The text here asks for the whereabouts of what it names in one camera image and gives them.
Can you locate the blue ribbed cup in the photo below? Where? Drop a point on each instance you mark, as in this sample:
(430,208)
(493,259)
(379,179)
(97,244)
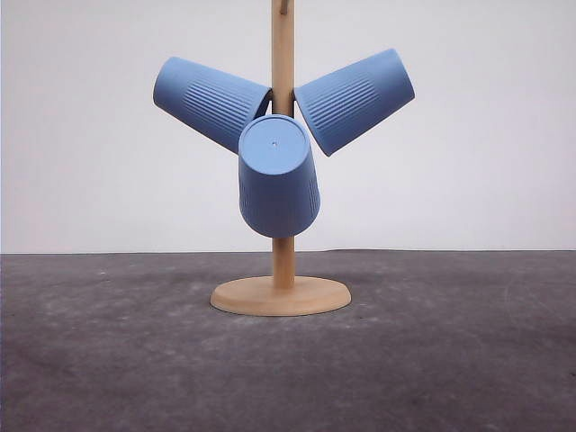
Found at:
(278,189)
(215,104)
(346,102)

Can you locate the wooden cup tree stand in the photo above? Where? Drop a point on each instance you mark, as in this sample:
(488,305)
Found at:
(284,294)

